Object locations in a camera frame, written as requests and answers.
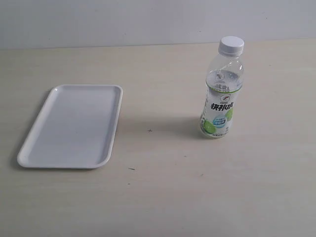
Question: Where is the clear plastic water bottle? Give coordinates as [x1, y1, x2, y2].
[200, 47, 243, 138]

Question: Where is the white bottle cap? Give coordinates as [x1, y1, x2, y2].
[218, 36, 244, 57]

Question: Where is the white rectangular plastic tray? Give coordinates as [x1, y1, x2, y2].
[17, 84, 123, 169]

